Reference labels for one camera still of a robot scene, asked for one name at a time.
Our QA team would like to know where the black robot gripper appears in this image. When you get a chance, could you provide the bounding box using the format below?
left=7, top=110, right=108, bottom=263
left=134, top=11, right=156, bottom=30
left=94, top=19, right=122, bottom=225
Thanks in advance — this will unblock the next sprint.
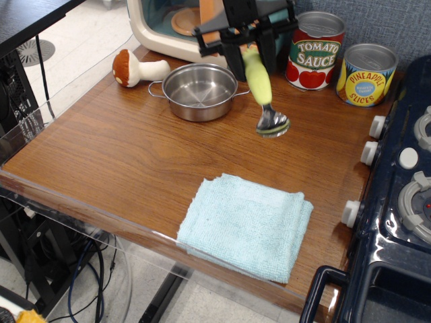
left=192, top=1, right=298, bottom=81

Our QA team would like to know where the spoon with green carrot handle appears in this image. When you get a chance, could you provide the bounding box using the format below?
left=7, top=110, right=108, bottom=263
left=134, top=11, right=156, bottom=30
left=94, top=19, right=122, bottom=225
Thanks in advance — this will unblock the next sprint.
left=242, top=46, right=290, bottom=138

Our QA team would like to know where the light blue folded towel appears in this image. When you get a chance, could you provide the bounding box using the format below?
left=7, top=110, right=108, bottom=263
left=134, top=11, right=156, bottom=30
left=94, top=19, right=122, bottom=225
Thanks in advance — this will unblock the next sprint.
left=176, top=174, right=314, bottom=284

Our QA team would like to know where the tomato sauce can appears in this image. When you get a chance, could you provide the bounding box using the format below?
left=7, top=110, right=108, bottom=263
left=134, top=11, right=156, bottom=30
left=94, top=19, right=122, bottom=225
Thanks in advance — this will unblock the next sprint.
left=286, top=11, right=346, bottom=90

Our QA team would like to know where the small steel pot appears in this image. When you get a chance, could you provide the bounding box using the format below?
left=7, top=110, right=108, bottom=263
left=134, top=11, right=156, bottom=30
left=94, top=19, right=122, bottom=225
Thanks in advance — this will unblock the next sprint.
left=148, top=63, right=250, bottom=122

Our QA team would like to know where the cream toy microwave oven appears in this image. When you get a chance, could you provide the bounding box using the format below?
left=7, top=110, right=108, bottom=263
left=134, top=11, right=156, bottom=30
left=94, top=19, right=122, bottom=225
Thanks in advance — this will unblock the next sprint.
left=127, top=0, right=294, bottom=70

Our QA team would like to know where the pineapple slices can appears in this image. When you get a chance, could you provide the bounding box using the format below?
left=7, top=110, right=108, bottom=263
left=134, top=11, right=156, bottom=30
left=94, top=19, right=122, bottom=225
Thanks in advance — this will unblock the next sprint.
left=336, top=43, right=399, bottom=108

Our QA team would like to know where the plush brown mushroom toy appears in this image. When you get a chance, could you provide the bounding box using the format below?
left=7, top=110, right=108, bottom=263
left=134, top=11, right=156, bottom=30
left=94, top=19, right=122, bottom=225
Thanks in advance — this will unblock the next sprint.
left=112, top=49, right=171, bottom=87

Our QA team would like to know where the white stove knob top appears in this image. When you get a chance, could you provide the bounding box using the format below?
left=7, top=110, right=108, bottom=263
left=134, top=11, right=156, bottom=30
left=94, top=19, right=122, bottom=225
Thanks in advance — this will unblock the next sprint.
left=368, top=116, right=386, bottom=139

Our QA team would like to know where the white stove knob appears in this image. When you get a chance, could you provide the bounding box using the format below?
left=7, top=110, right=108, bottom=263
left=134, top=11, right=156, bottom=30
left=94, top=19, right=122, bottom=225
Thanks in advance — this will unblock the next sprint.
left=368, top=116, right=386, bottom=139
left=341, top=201, right=361, bottom=228
left=360, top=141, right=378, bottom=166

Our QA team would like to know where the white stove knob middle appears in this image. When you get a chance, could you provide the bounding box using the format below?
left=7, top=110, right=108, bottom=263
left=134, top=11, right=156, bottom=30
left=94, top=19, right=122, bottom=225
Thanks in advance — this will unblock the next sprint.
left=360, top=141, right=378, bottom=166

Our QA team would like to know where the white stove knob bottom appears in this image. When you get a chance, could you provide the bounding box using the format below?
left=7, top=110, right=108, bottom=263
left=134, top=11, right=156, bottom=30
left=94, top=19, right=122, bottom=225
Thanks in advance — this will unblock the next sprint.
left=341, top=201, right=361, bottom=228

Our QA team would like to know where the black side desk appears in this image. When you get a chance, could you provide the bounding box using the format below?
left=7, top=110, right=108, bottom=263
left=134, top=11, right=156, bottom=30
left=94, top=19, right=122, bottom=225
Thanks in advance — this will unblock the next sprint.
left=1, top=0, right=84, bottom=58

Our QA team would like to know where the clear acrylic table guard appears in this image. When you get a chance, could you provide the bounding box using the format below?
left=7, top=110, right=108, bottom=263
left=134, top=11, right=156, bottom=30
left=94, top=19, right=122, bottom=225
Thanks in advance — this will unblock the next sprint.
left=0, top=30, right=306, bottom=303

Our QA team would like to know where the black computer tower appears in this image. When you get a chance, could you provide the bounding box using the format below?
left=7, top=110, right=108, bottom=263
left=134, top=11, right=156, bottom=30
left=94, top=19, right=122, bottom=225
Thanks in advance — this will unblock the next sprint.
left=1, top=50, right=44, bottom=141

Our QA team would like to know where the dark blue toy stove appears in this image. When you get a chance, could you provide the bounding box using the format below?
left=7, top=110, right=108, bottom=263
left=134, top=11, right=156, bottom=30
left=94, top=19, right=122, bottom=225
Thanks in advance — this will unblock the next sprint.
left=300, top=56, right=430, bottom=322

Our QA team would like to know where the black table leg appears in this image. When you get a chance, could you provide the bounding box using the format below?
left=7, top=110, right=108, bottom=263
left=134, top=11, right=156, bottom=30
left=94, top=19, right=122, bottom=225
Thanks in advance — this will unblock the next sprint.
left=138, top=266, right=187, bottom=323

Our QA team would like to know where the blue floor cable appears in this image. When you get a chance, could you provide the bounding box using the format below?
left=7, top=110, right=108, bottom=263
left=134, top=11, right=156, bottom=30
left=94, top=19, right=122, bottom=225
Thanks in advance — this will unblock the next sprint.
left=67, top=238, right=105, bottom=323

